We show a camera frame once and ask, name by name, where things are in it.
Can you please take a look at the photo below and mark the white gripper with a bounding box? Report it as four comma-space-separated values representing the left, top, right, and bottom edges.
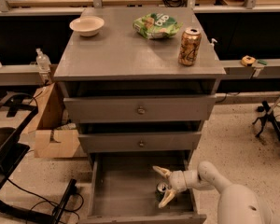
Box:
153, 165, 199, 208

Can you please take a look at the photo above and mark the green soda can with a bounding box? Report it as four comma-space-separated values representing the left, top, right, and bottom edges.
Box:
155, 182, 168, 202

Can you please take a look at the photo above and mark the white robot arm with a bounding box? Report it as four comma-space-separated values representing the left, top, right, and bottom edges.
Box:
153, 161, 280, 224

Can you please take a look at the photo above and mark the grey middle drawer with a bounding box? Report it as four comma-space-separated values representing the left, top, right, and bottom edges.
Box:
78, 132, 201, 153

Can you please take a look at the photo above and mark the grey open bottom drawer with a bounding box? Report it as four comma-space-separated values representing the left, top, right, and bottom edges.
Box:
79, 151, 206, 224

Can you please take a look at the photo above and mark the grey top drawer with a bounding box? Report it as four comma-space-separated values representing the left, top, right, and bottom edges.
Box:
64, 95, 216, 123

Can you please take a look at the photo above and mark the grey wooden drawer cabinet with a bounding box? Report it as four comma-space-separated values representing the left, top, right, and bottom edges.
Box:
53, 7, 227, 161

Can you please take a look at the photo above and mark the gold patterned soda can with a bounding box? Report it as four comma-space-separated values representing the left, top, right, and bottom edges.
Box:
178, 27, 202, 66

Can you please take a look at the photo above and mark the brown cardboard box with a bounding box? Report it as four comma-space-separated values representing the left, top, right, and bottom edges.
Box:
24, 83, 85, 159

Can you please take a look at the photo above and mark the black tripod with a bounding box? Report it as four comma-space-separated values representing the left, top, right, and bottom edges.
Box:
253, 95, 280, 141

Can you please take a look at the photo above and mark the white spray bottle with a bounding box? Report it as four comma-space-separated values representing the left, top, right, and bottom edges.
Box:
210, 38, 217, 49

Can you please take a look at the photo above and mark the green marker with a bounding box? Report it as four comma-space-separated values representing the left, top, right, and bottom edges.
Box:
258, 60, 267, 65

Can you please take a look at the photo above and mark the green chip bag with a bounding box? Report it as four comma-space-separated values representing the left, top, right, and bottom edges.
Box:
133, 13, 182, 39

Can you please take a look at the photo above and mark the black metal stand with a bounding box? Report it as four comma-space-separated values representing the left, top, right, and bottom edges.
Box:
0, 91, 77, 224

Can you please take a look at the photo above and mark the clear plastic bottle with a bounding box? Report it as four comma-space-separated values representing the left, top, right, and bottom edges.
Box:
36, 49, 51, 72

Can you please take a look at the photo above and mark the white ceramic bowl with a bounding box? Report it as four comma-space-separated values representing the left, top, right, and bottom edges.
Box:
69, 16, 105, 37

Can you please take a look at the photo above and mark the black floor cable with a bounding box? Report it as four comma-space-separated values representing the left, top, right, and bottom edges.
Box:
7, 177, 85, 221

